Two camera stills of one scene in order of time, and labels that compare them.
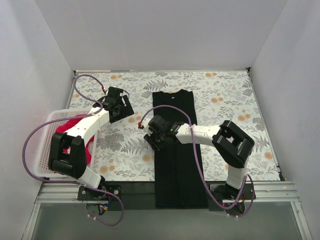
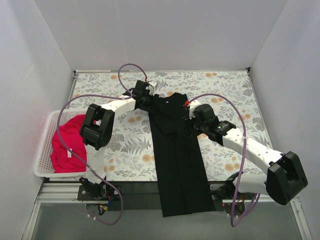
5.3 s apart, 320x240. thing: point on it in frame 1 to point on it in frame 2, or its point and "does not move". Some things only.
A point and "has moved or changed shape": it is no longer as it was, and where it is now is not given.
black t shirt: (179, 174) has moved or changed shape
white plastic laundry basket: (48, 128) does not move
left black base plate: (85, 193) does not move
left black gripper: (122, 110) to (148, 102)
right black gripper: (150, 141) to (189, 121)
